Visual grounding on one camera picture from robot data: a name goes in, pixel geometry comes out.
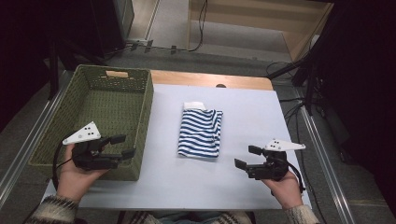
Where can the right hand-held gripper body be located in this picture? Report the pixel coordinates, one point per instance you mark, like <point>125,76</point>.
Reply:
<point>274,166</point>

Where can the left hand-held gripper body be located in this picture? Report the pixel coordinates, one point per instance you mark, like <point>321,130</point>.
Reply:
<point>88,155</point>

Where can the green woven basket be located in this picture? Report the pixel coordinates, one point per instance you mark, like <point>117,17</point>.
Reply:
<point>112,105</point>

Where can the blue white striped shirt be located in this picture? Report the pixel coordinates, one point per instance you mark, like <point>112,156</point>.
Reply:
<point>199,133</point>

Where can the person's right hand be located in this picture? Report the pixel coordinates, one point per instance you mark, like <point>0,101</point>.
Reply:
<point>288,191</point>

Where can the person's left hand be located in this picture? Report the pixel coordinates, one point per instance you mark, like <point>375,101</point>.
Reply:
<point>73,180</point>

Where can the white table cover sheet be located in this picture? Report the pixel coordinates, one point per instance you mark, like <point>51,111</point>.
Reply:
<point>249,124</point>

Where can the black stand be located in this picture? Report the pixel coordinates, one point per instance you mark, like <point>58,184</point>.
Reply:
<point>306,74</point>

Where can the white power strip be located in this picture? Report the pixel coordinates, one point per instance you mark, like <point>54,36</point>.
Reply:
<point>138,41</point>

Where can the black cabinet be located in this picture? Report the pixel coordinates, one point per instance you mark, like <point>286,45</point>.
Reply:
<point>109,25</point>

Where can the light wooden shelf unit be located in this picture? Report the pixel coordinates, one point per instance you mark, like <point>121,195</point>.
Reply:
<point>249,18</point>

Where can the metal floor rail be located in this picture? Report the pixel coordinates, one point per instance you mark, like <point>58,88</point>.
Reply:
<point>28,140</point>
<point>323,161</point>

